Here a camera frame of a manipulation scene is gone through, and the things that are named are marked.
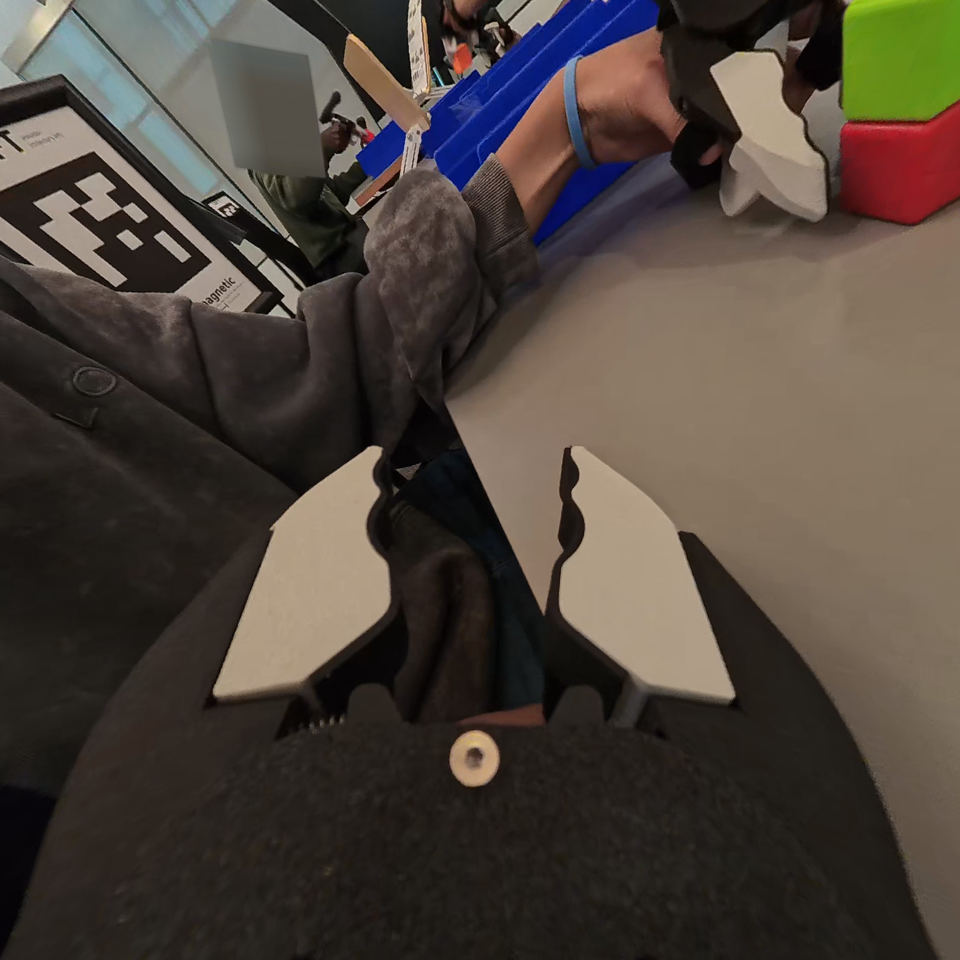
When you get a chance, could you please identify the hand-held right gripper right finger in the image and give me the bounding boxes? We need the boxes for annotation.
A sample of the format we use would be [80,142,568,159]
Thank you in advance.
[546,446,738,710]

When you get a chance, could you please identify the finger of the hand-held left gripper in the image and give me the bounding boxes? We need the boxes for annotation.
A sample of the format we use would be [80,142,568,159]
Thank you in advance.
[718,142,766,219]
[708,51,832,224]

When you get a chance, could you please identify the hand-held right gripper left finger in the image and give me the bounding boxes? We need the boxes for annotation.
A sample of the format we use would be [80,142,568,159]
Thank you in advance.
[213,446,408,706]

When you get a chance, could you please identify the red cube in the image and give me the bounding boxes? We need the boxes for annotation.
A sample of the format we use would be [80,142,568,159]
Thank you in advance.
[838,101,960,226]

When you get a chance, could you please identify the green cube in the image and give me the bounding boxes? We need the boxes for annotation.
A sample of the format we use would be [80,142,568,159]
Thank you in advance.
[841,0,960,123]

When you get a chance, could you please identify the blue plastic bin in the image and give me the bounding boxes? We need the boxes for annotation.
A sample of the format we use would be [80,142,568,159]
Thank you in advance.
[356,0,601,177]
[431,22,661,249]

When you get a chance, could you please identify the person's left forearm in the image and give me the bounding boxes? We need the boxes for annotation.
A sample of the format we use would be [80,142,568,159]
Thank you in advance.
[296,60,597,451]

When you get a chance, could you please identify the grey desk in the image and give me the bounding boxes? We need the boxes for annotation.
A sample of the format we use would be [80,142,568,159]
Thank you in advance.
[442,90,960,960]

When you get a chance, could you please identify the person's left hand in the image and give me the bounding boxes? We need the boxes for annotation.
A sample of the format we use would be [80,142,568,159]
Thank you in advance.
[581,30,687,166]

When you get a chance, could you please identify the person's blue jeans leg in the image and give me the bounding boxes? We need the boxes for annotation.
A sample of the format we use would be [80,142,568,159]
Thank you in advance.
[397,450,549,714]

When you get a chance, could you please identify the blue wristband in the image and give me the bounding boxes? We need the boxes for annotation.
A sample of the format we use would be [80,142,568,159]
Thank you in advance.
[562,56,601,170]

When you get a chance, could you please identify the printed standing card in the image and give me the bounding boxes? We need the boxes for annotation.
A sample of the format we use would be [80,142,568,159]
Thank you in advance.
[407,0,430,87]

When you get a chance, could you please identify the small wooden board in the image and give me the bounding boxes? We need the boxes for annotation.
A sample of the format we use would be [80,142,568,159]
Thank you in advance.
[343,33,432,132]

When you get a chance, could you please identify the black white marker sign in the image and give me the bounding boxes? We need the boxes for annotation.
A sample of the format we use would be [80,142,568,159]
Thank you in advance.
[0,75,285,318]

